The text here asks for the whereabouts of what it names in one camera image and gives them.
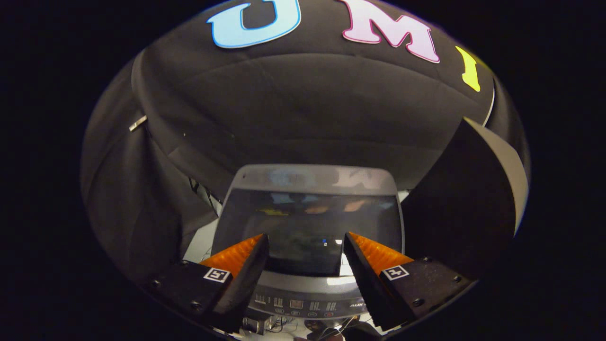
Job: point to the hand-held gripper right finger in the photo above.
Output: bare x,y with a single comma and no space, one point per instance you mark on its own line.
362,284

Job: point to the thin backdrop frame pole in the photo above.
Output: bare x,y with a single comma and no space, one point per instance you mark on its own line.
489,106

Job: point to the grey washing machine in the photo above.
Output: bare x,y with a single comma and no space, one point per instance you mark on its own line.
307,296

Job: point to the silver clip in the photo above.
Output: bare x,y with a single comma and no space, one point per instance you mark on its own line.
138,123

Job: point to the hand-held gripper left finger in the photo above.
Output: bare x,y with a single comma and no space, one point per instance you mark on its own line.
246,284

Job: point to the dark glass washing machine lid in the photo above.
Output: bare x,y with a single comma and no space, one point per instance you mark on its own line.
303,213

